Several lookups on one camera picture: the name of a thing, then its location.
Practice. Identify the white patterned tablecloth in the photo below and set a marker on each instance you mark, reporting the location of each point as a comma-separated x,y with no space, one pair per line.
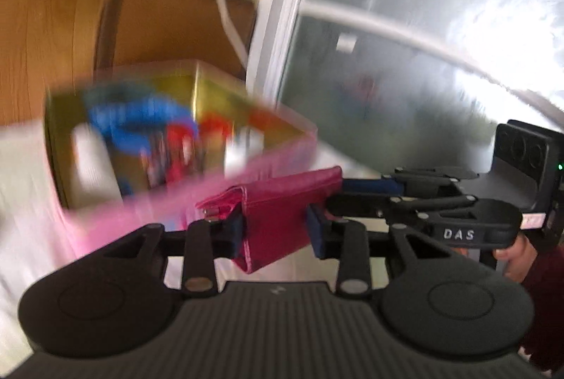
33,246

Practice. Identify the pink macaron biscuit tin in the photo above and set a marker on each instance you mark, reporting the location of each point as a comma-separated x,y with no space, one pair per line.
220,105

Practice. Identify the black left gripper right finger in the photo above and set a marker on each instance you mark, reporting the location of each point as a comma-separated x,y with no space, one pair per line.
353,246

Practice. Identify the white orange tube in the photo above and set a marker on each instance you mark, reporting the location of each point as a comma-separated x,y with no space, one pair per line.
93,179

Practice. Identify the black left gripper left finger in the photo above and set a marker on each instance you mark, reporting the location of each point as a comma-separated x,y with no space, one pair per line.
150,248

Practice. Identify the magenta leather wallet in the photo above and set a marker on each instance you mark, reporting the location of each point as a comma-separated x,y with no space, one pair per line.
275,213

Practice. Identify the frosted glass door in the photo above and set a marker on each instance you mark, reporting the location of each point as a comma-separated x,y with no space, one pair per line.
411,82

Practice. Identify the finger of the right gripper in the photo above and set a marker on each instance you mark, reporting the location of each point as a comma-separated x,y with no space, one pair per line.
372,186
393,209

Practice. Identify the person's right hand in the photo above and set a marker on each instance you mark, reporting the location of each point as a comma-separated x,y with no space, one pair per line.
519,258

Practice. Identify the white charger plug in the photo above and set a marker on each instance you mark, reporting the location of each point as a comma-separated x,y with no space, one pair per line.
245,144

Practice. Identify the blue polka dot bow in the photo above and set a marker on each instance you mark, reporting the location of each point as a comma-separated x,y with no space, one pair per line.
126,113

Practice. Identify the brown mesh chair back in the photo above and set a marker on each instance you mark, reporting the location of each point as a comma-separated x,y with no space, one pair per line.
146,31

